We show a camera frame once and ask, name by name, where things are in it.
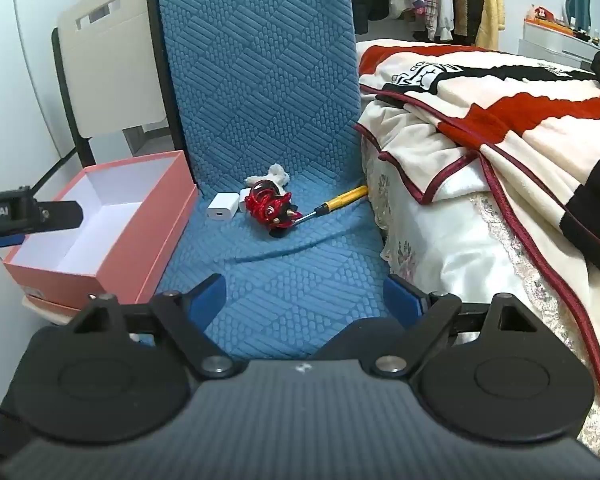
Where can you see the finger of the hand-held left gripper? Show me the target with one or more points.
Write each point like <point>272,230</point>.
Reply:
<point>61,214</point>
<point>0,243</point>

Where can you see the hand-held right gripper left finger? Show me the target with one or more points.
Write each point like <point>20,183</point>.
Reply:
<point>208,301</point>

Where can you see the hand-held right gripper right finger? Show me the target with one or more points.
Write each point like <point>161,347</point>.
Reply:
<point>399,300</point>

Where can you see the pink cardboard box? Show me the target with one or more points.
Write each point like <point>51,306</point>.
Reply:
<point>105,220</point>

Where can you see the red black figurine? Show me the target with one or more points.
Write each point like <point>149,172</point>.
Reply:
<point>265,205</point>

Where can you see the white charger plug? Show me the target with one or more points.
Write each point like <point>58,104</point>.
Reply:
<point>222,207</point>

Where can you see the cream plush hair claw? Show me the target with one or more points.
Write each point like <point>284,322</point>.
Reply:
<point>275,176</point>

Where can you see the white wardrobe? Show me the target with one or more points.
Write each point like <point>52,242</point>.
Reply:
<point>15,60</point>

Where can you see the cream folding chair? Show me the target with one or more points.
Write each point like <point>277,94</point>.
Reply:
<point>110,55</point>

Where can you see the blue quilted chair cover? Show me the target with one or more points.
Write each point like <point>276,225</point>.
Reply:
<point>260,100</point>

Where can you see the red white black blanket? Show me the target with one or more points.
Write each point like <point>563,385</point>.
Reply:
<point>510,110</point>

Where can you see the white dresser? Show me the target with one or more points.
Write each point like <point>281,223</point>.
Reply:
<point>555,45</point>

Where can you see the yellow hanging coat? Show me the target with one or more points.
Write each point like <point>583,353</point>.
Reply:
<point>490,5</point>

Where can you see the red white ornament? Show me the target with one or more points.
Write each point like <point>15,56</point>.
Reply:
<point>540,12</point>

